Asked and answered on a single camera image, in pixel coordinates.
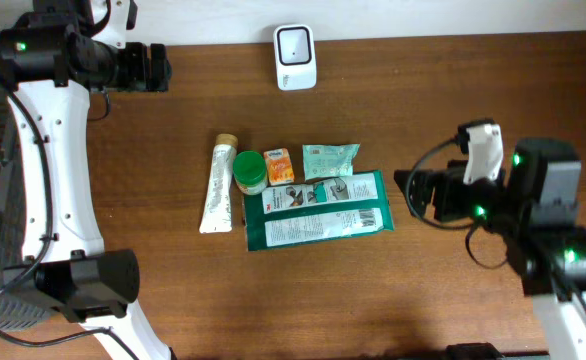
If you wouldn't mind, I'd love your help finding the green white wipes packet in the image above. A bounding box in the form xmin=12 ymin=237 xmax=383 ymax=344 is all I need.
xmin=243 ymin=170 xmax=395 ymax=251

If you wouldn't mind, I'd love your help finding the light teal wipe sachet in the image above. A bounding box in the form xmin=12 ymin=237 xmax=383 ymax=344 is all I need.
xmin=302 ymin=144 xmax=360 ymax=181

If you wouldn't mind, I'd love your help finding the orange small tissue pack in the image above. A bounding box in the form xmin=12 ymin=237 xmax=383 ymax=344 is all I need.
xmin=264 ymin=148 xmax=295 ymax=186

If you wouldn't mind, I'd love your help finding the green lid small jar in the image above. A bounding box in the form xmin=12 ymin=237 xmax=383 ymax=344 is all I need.
xmin=232 ymin=151 xmax=268 ymax=195

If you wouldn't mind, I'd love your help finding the white printed tube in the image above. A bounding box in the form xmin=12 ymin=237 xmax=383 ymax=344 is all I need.
xmin=199 ymin=134 xmax=238 ymax=234

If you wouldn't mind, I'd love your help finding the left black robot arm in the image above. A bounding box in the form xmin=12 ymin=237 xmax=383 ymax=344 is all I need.
xmin=0 ymin=1 xmax=174 ymax=359

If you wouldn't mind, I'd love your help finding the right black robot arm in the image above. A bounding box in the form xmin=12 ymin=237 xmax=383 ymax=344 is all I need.
xmin=394 ymin=136 xmax=586 ymax=359

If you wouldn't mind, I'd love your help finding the white barcode scanner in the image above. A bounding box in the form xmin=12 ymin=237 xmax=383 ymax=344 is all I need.
xmin=273 ymin=24 xmax=317 ymax=91

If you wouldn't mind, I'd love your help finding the left black camera cable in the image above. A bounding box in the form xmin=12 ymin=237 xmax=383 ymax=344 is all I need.
xmin=0 ymin=84 xmax=142 ymax=360

